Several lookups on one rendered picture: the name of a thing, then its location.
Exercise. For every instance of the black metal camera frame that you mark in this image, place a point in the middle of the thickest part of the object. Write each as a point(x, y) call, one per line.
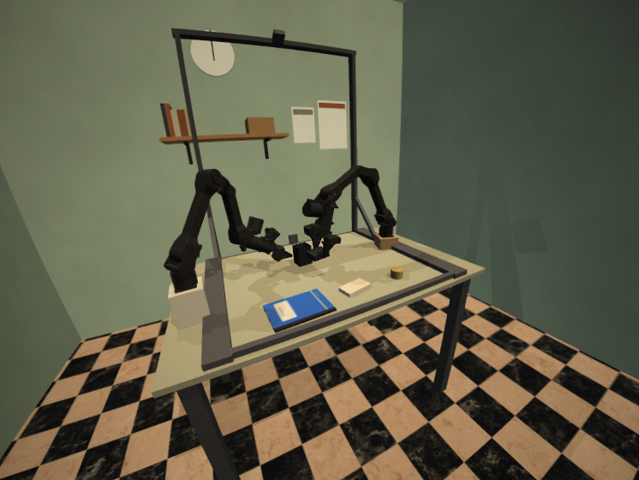
point(293, 45)

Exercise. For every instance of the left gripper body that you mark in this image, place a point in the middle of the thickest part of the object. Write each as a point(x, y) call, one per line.
point(327, 230)

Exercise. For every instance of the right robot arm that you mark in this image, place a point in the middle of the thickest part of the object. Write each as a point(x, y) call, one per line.
point(185, 250)

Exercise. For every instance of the blue notebook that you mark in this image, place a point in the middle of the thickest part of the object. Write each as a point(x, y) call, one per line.
point(295, 310)

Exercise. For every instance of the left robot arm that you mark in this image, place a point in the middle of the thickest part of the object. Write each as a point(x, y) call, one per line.
point(324, 206)

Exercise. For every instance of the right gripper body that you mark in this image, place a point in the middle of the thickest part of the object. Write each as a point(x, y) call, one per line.
point(268, 248)

